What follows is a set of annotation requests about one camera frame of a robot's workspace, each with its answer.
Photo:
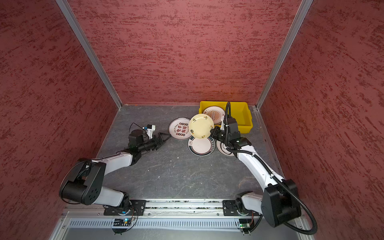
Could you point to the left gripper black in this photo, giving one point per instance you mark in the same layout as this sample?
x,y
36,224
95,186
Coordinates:
x,y
157,143

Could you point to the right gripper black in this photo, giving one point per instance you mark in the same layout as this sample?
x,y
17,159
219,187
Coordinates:
x,y
214,134

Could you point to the white plate flower outline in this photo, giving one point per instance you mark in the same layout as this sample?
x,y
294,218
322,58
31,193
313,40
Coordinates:
x,y
222,148

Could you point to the cream plate small flowers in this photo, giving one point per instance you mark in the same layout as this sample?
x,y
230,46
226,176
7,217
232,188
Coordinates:
x,y
200,126

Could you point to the orange sunburst plate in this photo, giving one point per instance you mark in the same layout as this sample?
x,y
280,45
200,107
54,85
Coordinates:
x,y
216,113

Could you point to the green rim plate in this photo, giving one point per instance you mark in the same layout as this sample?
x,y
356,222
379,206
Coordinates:
x,y
201,147

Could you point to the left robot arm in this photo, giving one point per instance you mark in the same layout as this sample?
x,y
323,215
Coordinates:
x,y
84,183

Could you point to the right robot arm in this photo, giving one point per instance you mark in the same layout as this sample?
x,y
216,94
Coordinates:
x,y
276,204

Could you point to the yellow plastic bin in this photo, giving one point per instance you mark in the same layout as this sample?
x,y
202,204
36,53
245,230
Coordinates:
x,y
239,110

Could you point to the white plate red characters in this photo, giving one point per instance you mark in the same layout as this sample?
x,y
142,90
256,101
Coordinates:
x,y
179,129

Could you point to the left circuit board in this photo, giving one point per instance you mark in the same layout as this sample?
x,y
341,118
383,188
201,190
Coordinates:
x,y
121,223

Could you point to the circuit board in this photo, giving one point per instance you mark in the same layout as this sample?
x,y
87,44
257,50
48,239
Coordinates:
x,y
246,226
121,223

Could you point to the right circuit board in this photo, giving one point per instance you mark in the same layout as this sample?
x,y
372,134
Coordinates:
x,y
246,226

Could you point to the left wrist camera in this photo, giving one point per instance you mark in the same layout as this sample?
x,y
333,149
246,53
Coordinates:
x,y
150,131

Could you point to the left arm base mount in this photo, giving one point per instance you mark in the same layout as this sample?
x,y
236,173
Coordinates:
x,y
133,208

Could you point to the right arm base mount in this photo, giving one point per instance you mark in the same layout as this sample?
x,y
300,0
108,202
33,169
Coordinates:
x,y
231,209

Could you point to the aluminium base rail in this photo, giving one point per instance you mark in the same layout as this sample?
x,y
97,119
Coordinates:
x,y
167,219

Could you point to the aluminium corner post right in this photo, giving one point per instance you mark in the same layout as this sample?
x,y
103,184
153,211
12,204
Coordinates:
x,y
290,37

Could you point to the aluminium corner post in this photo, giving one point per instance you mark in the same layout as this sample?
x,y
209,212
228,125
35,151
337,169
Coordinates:
x,y
79,33
290,37

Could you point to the aluminium corner post left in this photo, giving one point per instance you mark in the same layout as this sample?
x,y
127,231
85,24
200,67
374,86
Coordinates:
x,y
79,33

